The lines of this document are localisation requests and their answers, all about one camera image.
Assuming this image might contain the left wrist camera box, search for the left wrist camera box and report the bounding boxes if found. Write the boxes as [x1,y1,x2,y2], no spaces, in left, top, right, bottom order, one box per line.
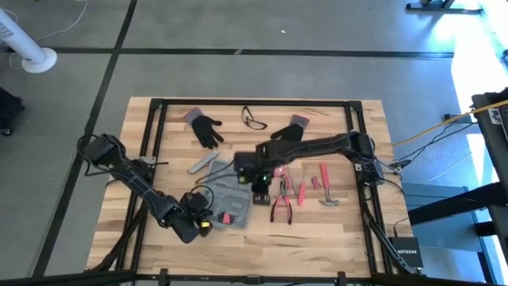
[180,192,210,218]

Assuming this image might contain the pink long ribbed tool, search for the pink long ribbed tool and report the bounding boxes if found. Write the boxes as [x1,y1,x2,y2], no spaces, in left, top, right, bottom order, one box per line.
[318,162,341,207]

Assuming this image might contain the pink thick-handled tool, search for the pink thick-handled tool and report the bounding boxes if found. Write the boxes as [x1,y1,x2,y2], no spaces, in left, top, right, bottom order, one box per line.
[297,164,310,207]

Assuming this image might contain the black diagonal frame brace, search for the black diagonal frame brace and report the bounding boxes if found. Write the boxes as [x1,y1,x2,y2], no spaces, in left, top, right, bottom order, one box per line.
[89,204,148,275]
[359,194,425,277]

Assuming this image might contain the white floor cable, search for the white floor cable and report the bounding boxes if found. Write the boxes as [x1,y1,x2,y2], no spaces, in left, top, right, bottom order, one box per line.
[7,0,89,72]

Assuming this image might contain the yellow hanging cable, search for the yellow hanging cable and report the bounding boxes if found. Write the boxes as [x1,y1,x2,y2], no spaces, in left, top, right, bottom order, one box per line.
[392,99,508,147]

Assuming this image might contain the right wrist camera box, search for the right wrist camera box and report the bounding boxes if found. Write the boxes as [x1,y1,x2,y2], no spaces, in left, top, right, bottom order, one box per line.
[233,152,259,184]

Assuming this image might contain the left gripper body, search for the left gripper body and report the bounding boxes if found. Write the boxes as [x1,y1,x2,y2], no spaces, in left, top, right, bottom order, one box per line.
[172,212,203,245]

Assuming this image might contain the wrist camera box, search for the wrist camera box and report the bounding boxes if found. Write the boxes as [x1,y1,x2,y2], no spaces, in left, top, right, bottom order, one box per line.
[233,152,259,184]
[180,192,210,218]

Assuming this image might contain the pink tool handle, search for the pink tool handle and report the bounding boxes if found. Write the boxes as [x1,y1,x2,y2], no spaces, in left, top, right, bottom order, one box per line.
[270,177,294,226]

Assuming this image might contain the black Netgear switch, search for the black Netgear switch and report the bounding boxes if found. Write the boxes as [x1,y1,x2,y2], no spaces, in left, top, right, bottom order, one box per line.
[387,237,425,269]

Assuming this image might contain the black looped cable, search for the black looped cable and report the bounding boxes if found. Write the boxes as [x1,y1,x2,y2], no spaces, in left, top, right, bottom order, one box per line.
[193,184,216,211]

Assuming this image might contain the black work glove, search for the black work glove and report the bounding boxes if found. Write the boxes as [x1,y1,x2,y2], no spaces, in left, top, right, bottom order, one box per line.
[270,114,310,143]
[183,106,225,150]

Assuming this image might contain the grey plastic tool case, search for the grey plastic tool case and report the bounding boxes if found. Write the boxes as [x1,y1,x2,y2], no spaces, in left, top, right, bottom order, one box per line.
[198,158,254,230]

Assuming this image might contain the black thin floor cable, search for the black thin floor cable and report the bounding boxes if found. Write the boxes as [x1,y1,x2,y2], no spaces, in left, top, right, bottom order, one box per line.
[396,118,477,164]

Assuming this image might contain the tortoise-frame safety glasses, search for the tortoise-frame safety glasses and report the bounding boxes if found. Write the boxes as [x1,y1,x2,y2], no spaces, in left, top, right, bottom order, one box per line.
[241,105,268,131]

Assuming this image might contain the black wheeled object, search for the black wheeled object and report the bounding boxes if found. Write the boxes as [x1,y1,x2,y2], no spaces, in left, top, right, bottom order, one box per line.
[0,87,25,137]

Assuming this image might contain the grey utility knife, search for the grey utility knife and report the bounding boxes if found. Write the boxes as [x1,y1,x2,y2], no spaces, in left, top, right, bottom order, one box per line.
[187,149,221,175]

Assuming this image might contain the black standing desk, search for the black standing desk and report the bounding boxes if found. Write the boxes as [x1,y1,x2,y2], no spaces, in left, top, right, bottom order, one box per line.
[405,0,483,15]

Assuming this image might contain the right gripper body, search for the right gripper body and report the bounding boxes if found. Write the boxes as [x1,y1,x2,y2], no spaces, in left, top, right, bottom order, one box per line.
[250,171,275,195]

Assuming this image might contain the white tower fan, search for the white tower fan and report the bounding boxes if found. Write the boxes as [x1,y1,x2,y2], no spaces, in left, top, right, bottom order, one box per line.
[0,7,59,75]

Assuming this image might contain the black overhead rig crossbar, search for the black overhead rig crossbar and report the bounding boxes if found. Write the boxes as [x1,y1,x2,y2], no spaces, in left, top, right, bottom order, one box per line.
[0,269,508,286]

